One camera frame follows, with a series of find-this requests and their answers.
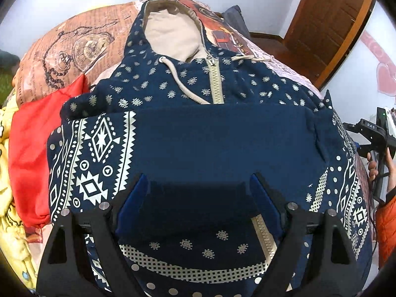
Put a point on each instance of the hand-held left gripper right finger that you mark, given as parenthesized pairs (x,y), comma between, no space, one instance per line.
(263,198)

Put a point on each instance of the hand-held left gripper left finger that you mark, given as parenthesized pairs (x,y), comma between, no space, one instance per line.
(136,198)

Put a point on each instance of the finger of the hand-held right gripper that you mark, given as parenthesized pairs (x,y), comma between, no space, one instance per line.
(369,151)
(365,126)

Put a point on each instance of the navy patterned zip hoodie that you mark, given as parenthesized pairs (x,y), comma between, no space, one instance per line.
(201,142)

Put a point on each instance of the person's right forearm orange sleeve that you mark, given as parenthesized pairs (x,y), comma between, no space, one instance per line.
(386,229)

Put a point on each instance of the person's right hand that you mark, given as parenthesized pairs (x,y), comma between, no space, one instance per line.
(372,168)

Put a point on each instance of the brown wooden door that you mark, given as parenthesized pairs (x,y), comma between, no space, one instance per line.
(328,21)

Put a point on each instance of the red cloth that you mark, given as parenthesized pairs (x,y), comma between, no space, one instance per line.
(34,145)

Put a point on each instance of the yellow printed cloth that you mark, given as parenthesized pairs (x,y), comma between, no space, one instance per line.
(9,229)

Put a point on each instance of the dark blue-grey cloth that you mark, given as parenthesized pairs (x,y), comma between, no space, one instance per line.
(236,18)

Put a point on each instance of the green mat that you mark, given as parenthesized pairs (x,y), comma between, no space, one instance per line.
(6,83)

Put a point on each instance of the pink heart wall sticker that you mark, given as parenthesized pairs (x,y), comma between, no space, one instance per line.
(385,74)

